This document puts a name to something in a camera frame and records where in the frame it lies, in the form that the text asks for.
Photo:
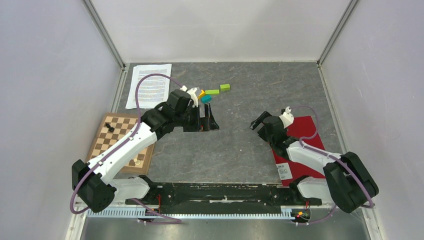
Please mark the short lime green block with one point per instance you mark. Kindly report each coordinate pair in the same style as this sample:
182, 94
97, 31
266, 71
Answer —
225, 87

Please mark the yellow block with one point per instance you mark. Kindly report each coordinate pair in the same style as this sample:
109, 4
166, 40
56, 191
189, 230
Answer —
201, 94

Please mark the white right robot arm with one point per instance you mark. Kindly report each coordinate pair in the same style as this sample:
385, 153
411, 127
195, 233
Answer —
347, 183

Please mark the aluminium frame post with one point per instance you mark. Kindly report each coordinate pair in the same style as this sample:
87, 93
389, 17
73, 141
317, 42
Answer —
94, 15
352, 4

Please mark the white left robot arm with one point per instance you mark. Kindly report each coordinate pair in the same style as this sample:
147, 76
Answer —
94, 181

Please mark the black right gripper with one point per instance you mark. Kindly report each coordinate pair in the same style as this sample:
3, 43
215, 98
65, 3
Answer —
257, 122

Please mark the aluminium frame post right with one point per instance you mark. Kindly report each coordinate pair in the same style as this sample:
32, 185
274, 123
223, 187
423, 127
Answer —
352, 4

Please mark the long lime green block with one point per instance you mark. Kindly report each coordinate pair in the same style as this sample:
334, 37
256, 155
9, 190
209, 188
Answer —
212, 92

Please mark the black chess piece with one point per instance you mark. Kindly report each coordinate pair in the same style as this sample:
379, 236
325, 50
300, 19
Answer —
109, 127

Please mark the wooden chessboard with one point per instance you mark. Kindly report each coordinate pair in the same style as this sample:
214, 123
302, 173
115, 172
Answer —
103, 140

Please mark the aluminium frame post left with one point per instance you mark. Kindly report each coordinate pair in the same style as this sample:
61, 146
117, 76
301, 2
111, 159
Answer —
94, 15

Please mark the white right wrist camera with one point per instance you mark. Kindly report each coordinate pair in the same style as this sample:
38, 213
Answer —
286, 117

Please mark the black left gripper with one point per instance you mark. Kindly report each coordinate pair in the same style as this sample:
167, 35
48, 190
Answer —
209, 123

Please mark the red clip file folder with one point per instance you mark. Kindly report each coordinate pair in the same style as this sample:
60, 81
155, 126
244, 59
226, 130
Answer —
289, 171

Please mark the cream chess piece lower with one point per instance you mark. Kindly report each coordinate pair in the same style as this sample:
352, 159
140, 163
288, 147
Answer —
137, 162

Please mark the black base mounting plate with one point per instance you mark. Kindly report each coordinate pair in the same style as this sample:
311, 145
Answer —
223, 198

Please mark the teal block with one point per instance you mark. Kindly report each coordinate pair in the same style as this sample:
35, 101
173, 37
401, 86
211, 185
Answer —
206, 99

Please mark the printed white paper sheets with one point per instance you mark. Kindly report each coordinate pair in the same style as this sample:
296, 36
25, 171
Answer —
152, 90

